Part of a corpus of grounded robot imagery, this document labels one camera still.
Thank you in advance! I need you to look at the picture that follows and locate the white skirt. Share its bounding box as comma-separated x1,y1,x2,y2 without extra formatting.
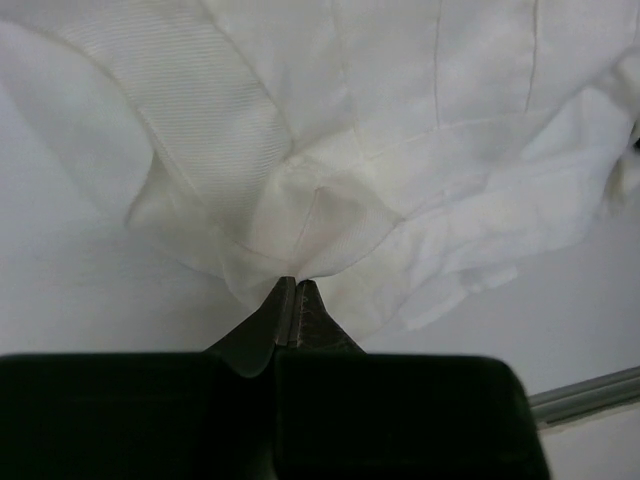
1,1,639,335

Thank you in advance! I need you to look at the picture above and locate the aluminium frame rail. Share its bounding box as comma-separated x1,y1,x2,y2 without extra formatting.
529,367,639,426

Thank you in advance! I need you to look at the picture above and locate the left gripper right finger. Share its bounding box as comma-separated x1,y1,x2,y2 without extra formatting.
292,280,364,353

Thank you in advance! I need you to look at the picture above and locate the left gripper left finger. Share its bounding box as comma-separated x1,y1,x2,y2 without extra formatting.
205,277,294,378

